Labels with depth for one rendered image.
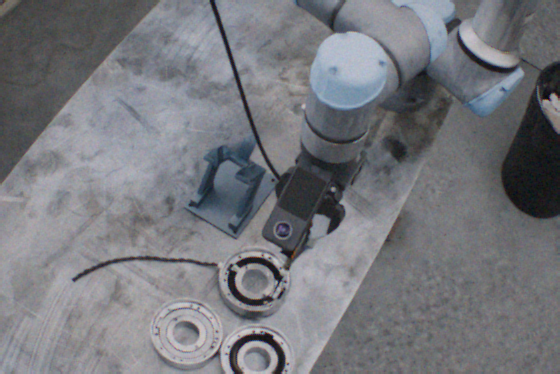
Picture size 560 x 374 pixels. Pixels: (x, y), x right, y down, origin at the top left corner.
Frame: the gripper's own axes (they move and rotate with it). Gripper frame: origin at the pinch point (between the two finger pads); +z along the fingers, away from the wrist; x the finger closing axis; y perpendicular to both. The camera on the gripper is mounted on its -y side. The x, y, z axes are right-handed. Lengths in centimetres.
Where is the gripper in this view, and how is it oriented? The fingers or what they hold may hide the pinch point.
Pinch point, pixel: (301, 231)
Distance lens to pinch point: 104.9
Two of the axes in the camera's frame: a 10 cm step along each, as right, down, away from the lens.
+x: -8.5, -4.9, 2.0
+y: 5.2, -7.1, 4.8
